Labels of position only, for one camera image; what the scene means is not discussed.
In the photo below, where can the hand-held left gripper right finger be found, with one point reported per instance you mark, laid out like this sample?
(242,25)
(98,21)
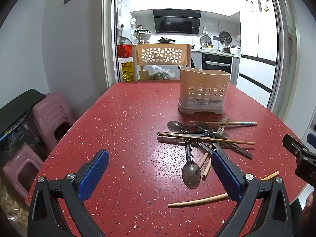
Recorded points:
(226,175)

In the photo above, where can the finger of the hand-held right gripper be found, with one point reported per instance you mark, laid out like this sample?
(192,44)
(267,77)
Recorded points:
(295,147)
(312,138)

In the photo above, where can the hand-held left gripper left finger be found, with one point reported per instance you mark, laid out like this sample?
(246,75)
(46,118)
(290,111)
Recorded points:
(95,175)

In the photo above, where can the patterned tip wooden chopstick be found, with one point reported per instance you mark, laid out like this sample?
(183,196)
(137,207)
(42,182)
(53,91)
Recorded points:
(237,123)

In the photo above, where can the plain wooden chopstick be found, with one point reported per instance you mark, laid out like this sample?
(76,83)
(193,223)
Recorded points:
(206,170)
(197,201)
(203,160)
(177,135)

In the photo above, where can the beige plastic utensil holder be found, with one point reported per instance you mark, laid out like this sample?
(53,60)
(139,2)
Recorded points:
(203,81)

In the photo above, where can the person's right forearm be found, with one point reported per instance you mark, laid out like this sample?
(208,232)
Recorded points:
(311,202)

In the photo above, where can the pink plastic stool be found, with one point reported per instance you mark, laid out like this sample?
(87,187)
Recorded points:
(19,160)

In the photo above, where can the black flat board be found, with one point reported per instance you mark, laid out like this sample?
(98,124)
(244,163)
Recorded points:
(17,108)

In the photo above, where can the small cardboard box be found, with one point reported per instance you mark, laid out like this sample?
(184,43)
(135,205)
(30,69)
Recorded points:
(143,75)

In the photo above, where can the black built-in oven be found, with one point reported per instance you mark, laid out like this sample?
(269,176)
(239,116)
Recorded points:
(216,63)

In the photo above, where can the white rice cooker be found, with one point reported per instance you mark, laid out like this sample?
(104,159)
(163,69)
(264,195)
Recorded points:
(235,49)

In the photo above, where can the plastic bag of vegetables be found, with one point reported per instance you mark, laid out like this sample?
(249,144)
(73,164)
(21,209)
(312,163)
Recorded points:
(161,74)

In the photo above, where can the white refrigerator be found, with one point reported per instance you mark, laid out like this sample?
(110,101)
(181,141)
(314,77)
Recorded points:
(256,29)

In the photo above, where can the red plastic basket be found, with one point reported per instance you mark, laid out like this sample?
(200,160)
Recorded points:
(124,51)

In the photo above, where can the hanging round pan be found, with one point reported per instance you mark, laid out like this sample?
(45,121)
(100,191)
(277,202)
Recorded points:
(225,37)

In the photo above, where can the hanging metal strainer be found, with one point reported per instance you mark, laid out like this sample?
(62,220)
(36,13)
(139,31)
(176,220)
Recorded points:
(205,40)

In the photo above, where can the steel pot lid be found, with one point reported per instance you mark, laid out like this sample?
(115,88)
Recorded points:
(122,40)

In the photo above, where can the beige flower cutout storage rack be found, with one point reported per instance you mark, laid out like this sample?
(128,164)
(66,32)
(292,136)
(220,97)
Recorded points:
(160,54)

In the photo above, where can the white spice rack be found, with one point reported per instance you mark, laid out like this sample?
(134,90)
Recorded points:
(142,37)

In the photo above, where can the black wok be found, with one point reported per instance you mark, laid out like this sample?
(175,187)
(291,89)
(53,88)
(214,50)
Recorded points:
(165,40)

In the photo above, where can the black range hood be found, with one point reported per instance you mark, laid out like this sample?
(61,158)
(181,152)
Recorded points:
(176,22)

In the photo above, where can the metal sliding door frame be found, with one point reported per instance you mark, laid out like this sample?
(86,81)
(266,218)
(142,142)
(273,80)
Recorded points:
(109,42)

